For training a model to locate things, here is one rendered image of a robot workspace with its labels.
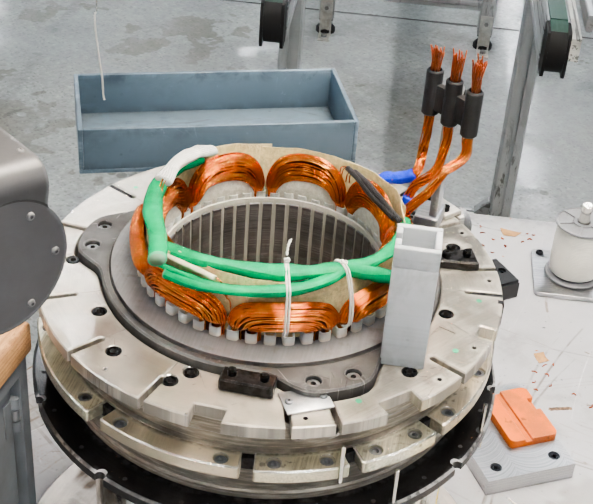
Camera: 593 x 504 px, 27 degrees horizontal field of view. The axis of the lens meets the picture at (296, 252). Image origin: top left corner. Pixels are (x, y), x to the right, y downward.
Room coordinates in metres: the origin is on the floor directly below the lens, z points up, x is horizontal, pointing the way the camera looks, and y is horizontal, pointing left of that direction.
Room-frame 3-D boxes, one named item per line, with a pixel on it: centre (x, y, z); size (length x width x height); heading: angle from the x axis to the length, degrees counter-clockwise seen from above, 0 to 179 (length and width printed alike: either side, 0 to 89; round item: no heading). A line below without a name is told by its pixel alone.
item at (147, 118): (1.02, 0.09, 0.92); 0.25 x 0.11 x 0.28; 103
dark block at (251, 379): (0.58, 0.02, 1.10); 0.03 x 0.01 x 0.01; 81
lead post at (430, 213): (0.79, -0.10, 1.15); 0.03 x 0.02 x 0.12; 163
